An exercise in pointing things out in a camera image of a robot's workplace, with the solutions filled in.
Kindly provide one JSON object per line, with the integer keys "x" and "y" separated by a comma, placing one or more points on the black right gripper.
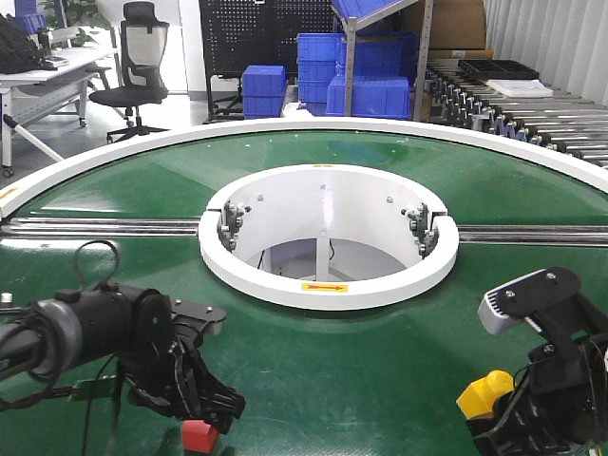
{"x": 561, "y": 403}

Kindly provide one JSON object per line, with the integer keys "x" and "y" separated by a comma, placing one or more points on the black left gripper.
{"x": 164, "y": 369}

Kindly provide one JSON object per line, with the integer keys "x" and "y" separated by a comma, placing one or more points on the red cube block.
{"x": 198, "y": 436}

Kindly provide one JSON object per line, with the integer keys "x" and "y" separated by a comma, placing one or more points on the yellow toy brick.
{"x": 478, "y": 398}

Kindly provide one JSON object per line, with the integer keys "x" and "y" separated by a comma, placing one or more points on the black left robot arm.
{"x": 49, "y": 337}

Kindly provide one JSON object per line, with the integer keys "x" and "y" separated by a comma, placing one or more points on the yellow arrow sticker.
{"x": 324, "y": 287}

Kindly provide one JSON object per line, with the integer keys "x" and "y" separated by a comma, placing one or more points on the right steel roller bar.
{"x": 558, "y": 235}

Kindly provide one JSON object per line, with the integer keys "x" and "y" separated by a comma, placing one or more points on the steel roller bar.
{"x": 558, "y": 235}
{"x": 101, "y": 227}

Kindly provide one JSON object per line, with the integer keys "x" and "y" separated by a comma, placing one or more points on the left steel roller bar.
{"x": 101, "y": 227}

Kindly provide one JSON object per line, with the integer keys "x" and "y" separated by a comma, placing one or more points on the white outer rim guard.
{"x": 17, "y": 194}

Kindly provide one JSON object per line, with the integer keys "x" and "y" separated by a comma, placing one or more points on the roller conveyor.
{"x": 563, "y": 123}

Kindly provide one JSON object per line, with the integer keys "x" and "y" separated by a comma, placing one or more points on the blue crate stack left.
{"x": 263, "y": 91}

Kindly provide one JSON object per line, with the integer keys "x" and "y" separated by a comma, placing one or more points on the blue crate stack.
{"x": 263, "y": 91}
{"x": 316, "y": 61}

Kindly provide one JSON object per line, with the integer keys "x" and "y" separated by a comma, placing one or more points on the white flat tray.
{"x": 521, "y": 88}

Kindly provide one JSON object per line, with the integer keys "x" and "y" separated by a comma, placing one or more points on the large blue crate on floor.
{"x": 372, "y": 97}

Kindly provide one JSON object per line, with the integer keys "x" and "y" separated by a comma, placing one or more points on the black plastic tray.
{"x": 488, "y": 69}

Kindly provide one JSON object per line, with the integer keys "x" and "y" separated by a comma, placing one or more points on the blue crate stack middle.
{"x": 316, "y": 61}

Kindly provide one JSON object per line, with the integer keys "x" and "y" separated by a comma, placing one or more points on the white folding desk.
{"x": 30, "y": 96}

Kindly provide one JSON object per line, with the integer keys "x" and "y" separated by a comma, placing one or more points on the black perforated pegboard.
{"x": 237, "y": 34}

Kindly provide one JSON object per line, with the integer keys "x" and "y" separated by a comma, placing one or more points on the black mesh office chair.
{"x": 143, "y": 42}

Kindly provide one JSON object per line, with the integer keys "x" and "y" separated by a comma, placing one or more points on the black backpack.
{"x": 18, "y": 52}

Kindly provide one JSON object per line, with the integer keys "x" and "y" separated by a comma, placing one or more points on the cardboard box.
{"x": 457, "y": 25}

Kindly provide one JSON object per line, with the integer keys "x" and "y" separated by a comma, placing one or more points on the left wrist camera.
{"x": 191, "y": 318}

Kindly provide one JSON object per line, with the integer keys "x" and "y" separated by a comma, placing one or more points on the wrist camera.
{"x": 191, "y": 318}
{"x": 515, "y": 301}

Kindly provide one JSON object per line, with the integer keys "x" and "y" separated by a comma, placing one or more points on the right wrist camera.
{"x": 515, "y": 301}

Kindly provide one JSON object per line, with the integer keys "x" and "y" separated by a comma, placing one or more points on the white inner ring guard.
{"x": 386, "y": 237}

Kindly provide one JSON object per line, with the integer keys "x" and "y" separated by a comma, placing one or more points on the metal shelf frame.
{"x": 352, "y": 25}

